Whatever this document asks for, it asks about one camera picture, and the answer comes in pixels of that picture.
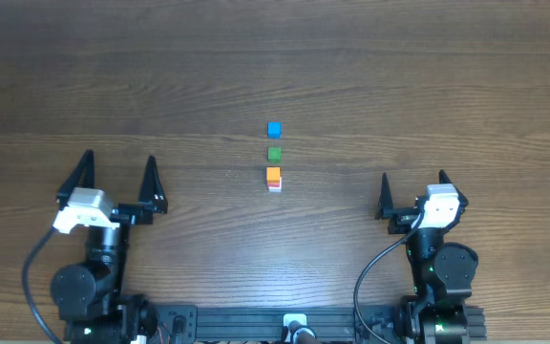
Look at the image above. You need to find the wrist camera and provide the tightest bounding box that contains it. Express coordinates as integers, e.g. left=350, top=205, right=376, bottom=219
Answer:
left=415, top=183, right=461, bottom=229
left=53, top=186, right=121, bottom=235

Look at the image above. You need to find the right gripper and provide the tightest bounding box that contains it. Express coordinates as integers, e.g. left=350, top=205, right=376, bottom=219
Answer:
left=374, top=169, right=470, bottom=235

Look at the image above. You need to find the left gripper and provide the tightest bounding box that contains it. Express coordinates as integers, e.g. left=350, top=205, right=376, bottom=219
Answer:
left=55, top=149, right=169, bottom=226

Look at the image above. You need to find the mounting rail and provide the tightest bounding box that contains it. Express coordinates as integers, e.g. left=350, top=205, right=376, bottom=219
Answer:
left=153, top=304, right=488, bottom=344

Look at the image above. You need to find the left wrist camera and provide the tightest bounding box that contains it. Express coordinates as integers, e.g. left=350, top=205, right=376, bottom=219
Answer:
left=53, top=186, right=121, bottom=235

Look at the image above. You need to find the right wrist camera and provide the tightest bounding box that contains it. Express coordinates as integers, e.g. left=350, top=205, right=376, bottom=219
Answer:
left=415, top=183, right=461, bottom=229

